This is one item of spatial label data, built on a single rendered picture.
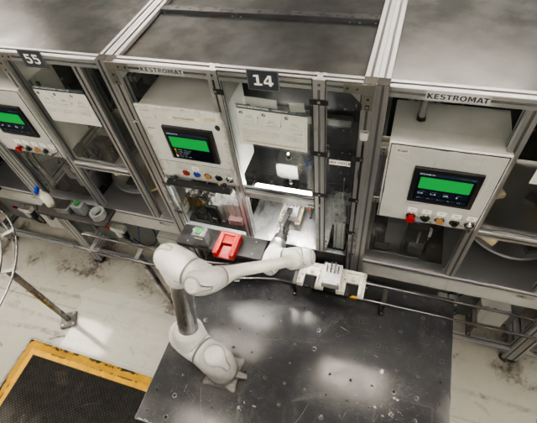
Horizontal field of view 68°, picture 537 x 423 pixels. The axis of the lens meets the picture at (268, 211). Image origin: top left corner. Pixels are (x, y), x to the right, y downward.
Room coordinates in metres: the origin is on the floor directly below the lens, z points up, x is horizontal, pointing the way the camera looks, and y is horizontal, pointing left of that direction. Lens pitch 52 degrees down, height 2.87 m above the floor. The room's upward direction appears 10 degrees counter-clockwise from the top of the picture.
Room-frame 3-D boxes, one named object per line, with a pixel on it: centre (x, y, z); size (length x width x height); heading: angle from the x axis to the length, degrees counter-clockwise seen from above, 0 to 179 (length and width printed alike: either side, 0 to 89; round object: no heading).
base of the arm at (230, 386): (0.68, 0.36, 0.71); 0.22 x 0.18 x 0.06; 65
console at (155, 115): (1.56, 0.27, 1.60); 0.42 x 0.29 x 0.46; 65
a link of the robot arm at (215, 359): (0.70, 0.38, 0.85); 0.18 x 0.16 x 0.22; 46
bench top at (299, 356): (0.71, -0.05, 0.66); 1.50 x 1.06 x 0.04; 65
